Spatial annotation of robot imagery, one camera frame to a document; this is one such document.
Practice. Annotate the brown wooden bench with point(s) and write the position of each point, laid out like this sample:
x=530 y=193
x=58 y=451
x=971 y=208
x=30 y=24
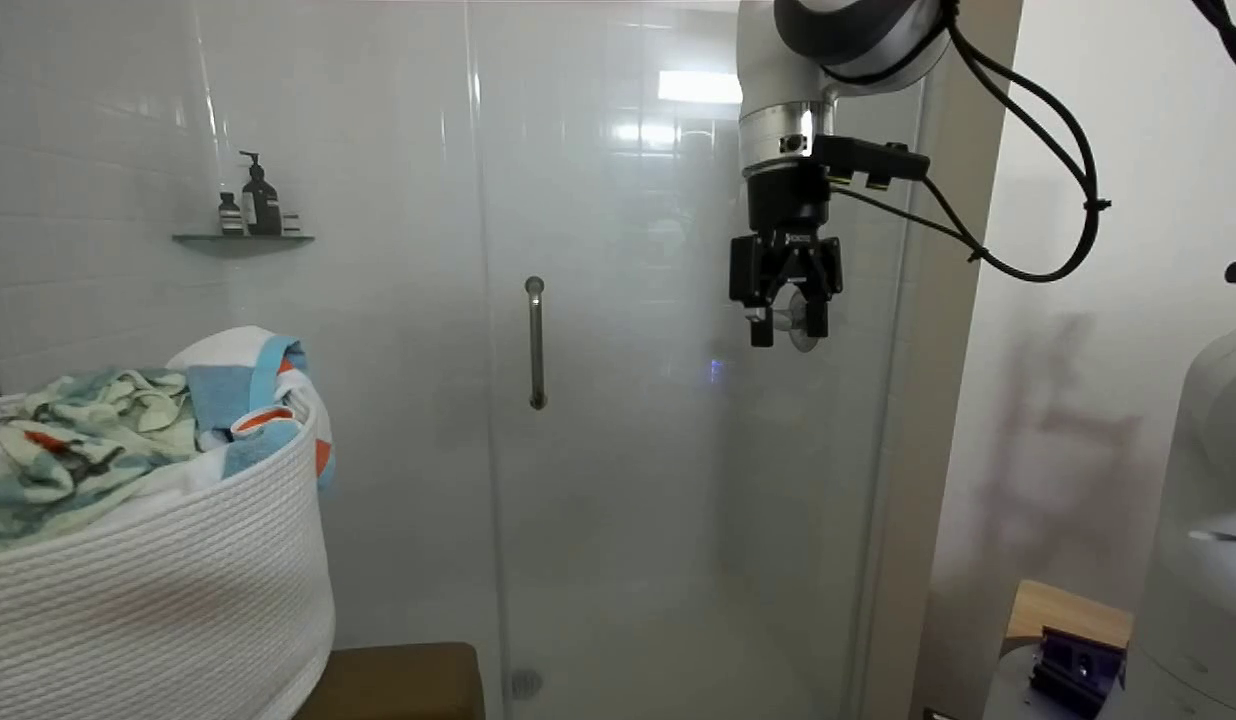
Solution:
x=401 y=680

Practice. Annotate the colourful patterned towel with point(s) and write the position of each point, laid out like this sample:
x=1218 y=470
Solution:
x=121 y=443

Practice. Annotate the blue plastic object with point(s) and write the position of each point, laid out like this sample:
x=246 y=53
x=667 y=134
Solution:
x=1077 y=673

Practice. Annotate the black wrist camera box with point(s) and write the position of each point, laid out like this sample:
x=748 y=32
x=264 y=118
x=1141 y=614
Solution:
x=872 y=163

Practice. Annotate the fixed glass shower panel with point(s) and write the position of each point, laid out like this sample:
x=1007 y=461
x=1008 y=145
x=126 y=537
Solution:
x=119 y=131

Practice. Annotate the glass corner shower shelf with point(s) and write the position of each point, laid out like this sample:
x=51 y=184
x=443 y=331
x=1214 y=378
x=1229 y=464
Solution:
x=236 y=247

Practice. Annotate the glass shower door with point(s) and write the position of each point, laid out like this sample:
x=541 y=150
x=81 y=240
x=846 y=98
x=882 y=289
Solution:
x=687 y=526

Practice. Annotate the white woven laundry basket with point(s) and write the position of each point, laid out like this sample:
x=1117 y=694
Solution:
x=204 y=608

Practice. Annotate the dark pump soap bottle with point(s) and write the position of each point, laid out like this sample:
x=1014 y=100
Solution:
x=262 y=200

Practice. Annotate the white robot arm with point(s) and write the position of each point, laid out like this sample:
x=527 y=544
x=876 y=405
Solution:
x=792 y=60

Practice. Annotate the chrome shower door handle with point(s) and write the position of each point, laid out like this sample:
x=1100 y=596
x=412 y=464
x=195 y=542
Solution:
x=539 y=392

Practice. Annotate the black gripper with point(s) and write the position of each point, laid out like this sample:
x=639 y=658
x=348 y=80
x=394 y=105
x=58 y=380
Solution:
x=785 y=215

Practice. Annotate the light wooden board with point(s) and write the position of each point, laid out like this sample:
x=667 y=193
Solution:
x=1045 y=606

